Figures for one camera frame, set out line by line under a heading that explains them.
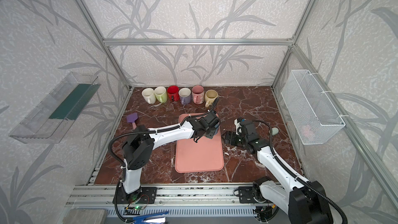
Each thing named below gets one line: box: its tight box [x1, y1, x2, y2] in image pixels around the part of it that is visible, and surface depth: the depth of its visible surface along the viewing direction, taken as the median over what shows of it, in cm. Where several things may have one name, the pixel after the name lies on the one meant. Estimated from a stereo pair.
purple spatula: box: [126, 112, 139, 131], surface depth 104 cm
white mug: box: [141, 87, 157, 105], surface depth 107 cm
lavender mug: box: [178, 87, 192, 106], surface depth 108 cm
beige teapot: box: [204, 89, 219, 108], surface depth 107 cm
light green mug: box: [153, 86, 168, 104], surface depth 107 cm
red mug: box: [166, 85, 180, 102], surface depth 110 cm
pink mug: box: [191, 84, 205, 105], surface depth 107 cm
